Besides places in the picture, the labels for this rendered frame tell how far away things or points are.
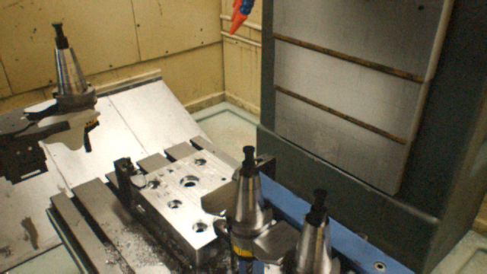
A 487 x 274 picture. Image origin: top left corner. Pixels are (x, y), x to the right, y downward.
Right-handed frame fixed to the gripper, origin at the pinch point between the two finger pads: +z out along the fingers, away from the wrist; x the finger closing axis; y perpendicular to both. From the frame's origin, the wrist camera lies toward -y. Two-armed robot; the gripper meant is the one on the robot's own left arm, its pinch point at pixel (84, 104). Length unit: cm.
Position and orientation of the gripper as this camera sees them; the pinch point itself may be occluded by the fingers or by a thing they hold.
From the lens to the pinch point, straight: 67.2
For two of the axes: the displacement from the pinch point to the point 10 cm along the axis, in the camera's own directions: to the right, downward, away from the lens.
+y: 0.2, 8.5, 5.3
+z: 7.6, -3.6, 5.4
